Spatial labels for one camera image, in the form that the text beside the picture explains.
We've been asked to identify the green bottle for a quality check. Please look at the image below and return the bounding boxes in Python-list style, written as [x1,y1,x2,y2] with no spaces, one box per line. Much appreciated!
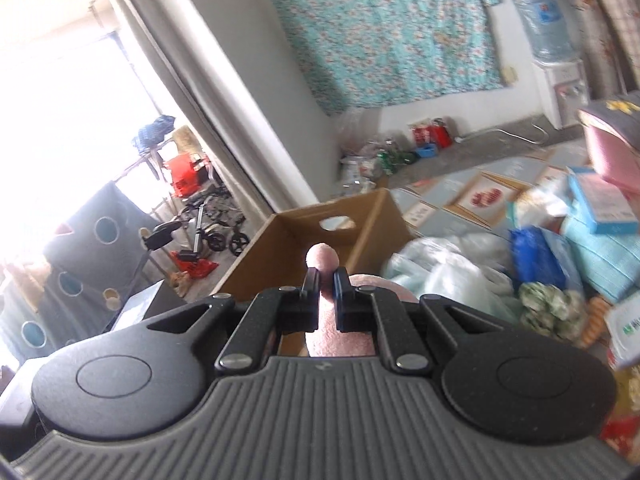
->
[376,149,419,174]

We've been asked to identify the red carton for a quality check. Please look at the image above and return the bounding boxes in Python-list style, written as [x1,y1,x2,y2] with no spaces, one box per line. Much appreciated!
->
[409,117,434,149]

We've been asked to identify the black stroller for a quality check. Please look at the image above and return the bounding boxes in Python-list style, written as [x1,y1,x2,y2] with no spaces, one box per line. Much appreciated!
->
[172,185,249,257]

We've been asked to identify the blue packet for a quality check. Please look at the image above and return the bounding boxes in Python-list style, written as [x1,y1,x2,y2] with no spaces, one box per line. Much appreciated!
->
[508,226,572,292]

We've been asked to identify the crumpled red bag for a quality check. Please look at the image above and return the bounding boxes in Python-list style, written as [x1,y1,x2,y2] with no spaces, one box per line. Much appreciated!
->
[169,249,219,279]

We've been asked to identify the white power cable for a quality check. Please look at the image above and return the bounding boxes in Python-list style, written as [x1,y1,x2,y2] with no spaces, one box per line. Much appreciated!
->
[456,121,552,144]

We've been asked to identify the cardboard box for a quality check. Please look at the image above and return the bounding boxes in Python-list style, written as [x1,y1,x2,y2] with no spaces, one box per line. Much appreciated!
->
[210,187,417,359]

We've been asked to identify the red bottle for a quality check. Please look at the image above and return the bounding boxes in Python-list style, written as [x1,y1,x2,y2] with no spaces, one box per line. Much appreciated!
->
[432,116,452,149]

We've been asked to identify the pomegranate printed floor mat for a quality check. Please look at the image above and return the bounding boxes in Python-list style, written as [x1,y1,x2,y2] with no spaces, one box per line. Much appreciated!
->
[390,139,601,242]

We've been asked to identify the teal floral wall cloth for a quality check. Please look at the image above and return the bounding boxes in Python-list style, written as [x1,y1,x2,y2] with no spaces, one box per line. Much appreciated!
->
[265,0,506,117]

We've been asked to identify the yellow hanging towel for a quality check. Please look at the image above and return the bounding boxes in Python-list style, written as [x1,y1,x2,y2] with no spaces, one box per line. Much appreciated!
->
[170,125,199,157]

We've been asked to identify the teal checked towel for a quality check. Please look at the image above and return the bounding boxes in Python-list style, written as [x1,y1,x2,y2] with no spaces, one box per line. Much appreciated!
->
[559,215,640,305]

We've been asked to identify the white green packet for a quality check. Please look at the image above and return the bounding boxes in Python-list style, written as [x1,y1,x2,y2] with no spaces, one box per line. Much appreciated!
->
[604,299,640,367]

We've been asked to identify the orange plush toy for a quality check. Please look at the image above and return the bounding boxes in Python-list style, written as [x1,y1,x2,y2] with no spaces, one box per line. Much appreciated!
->
[581,296,614,349]

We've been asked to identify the floral rolled mat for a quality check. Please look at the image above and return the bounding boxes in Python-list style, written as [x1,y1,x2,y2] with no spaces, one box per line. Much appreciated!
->
[560,0,626,102]

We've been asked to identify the pink plush toy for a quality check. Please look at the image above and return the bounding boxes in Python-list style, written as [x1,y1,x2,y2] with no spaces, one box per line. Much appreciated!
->
[304,242,421,359]

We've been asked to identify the grey dotted cloth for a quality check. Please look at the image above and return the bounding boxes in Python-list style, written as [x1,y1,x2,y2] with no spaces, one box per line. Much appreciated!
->
[0,179,169,362]

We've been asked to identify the clear plastic bag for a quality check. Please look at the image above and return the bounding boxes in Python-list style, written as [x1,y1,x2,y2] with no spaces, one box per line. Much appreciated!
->
[336,109,387,197]

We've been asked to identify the white plastic bag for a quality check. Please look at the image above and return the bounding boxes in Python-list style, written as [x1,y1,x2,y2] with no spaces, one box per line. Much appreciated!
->
[387,234,516,311]

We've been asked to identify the grey curtain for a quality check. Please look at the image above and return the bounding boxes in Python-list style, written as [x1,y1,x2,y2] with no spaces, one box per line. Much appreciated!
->
[95,0,331,214]

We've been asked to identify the blue hanging clothes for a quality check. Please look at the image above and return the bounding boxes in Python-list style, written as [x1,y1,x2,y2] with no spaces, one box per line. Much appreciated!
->
[134,114,177,147]

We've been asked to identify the blue water jug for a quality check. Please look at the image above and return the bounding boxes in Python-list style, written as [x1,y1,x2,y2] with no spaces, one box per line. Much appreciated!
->
[511,0,579,64]

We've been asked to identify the red packet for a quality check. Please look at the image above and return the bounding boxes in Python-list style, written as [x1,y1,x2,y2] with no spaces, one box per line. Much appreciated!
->
[599,414,637,462]

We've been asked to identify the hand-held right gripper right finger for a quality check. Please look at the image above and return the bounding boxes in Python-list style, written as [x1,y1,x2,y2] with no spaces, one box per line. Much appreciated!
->
[332,266,505,377]

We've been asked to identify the grey folded quilt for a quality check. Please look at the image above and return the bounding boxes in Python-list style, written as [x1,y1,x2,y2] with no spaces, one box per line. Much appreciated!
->
[577,94,640,197]

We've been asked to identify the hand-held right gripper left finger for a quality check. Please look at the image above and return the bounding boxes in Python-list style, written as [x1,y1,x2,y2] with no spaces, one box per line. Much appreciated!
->
[146,266,323,380]

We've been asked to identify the green floral cloth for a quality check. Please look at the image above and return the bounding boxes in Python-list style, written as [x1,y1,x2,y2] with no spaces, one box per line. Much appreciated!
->
[519,281,589,342]

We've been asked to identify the white crumpled packet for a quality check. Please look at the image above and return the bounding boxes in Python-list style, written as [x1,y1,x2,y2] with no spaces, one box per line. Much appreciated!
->
[509,179,572,222]

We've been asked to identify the red plastic bag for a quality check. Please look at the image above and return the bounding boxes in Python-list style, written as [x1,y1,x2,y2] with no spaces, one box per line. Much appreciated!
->
[167,152,211,197]

